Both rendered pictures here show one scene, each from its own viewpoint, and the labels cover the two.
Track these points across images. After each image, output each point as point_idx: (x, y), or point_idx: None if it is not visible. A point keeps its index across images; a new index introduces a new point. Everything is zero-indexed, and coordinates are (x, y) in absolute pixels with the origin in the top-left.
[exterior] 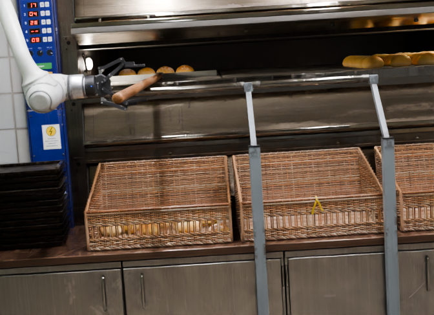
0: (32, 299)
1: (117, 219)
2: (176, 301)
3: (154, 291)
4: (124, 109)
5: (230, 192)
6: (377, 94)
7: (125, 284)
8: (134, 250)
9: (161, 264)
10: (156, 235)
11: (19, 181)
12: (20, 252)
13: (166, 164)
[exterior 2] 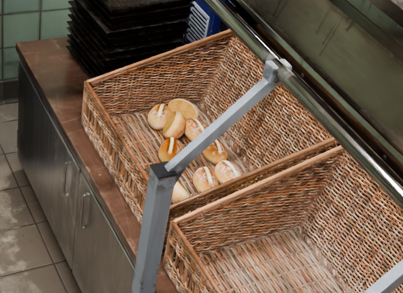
0: (41, 126)
1: (98, 115)
2: (101, 252)
3: (91, 222)
4: None
5: (207, 194)
6: (397, 272)
7: (79, 189)
8: (93, 163)
9: (99, 203)
10: (115, 169)
11: None
12: (68, 73)
13: (282, 86)
